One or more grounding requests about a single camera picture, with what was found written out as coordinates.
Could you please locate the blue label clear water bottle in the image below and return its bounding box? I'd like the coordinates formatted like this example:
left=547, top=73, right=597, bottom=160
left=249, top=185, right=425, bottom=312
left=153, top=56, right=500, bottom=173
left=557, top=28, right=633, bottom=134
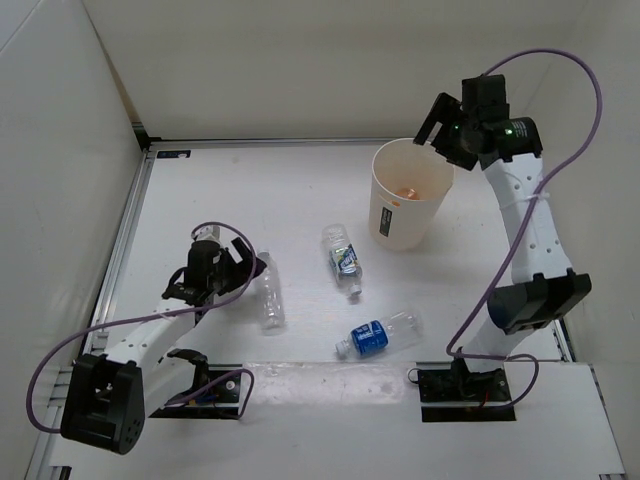
left=335, top=310, right=424, bottom=360

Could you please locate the aluminium table edge rail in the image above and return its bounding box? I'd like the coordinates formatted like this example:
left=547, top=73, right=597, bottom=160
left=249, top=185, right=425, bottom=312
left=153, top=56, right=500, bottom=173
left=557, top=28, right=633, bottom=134
left=24, top=147, right=153, bottom=479

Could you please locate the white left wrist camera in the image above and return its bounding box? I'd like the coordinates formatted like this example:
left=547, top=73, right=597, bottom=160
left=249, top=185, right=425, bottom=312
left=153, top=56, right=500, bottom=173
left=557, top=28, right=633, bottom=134
left=191, top=224, right=220, bottom=244

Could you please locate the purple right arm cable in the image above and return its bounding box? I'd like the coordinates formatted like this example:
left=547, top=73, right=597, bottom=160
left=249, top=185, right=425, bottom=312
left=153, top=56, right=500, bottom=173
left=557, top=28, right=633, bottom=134
left=446, top=47, right=604, bottom=407

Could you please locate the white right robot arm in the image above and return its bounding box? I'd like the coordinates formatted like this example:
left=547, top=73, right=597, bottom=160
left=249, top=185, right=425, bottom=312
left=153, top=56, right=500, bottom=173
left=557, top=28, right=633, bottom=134
left=414, top=92, right=592, bottom=400

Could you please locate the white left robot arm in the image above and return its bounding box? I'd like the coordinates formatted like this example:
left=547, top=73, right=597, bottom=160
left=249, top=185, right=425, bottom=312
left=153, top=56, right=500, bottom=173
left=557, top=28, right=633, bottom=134
left=60, top=237, right=266, bottom=455

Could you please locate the cream plastic bin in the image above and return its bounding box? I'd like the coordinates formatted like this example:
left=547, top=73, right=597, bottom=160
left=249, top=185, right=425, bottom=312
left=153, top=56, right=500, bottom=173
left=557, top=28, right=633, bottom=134
left=368, top=138, right=454, bottom=251

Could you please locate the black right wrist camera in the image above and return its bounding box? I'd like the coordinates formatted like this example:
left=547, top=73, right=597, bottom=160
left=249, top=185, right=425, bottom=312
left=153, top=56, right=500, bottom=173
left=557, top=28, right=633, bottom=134
left=461, top=74, right=510, bottom=122

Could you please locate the clear unlabelled plastic bottle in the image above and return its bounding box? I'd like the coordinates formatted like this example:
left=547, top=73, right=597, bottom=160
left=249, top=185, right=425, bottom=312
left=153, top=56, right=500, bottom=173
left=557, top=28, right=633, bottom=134
left=254, top=251, right=286, bottom=335

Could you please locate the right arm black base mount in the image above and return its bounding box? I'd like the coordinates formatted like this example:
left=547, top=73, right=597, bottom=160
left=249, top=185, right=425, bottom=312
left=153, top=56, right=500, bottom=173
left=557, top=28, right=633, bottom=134
left=407, top=359, right=516, bottom=423

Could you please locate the blue corner sticker left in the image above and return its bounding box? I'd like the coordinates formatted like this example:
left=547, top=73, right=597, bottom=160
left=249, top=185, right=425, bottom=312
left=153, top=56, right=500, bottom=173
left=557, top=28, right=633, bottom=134
left=156, top=150, right=191, bottom=159

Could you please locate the green white label water bottle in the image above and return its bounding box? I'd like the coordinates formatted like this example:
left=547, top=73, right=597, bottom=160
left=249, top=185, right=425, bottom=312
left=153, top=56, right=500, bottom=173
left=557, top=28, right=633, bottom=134
left=322, top=224, right=362, bottom=300

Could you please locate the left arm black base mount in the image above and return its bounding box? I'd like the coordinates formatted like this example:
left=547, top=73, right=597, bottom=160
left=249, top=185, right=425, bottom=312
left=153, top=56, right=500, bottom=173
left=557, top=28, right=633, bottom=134
left=150, top=367, right=256, bottom=420

